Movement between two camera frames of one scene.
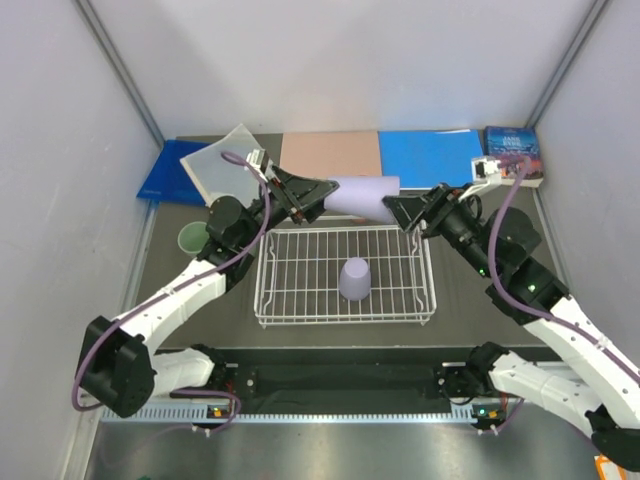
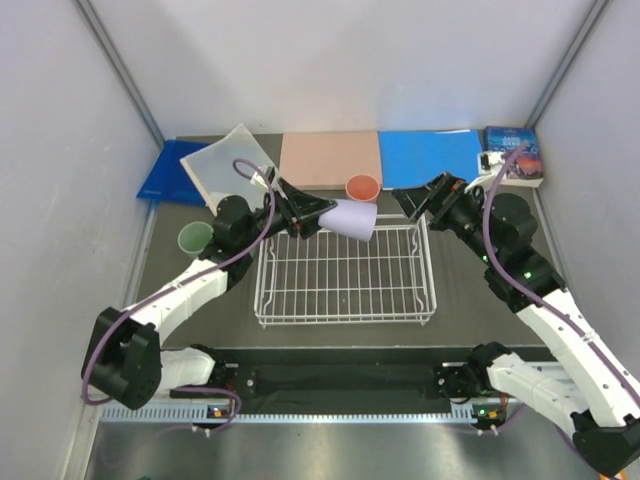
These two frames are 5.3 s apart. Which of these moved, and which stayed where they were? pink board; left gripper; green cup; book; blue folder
Moved: left gripper
Stayed: blue folder; pink board; book; green cup
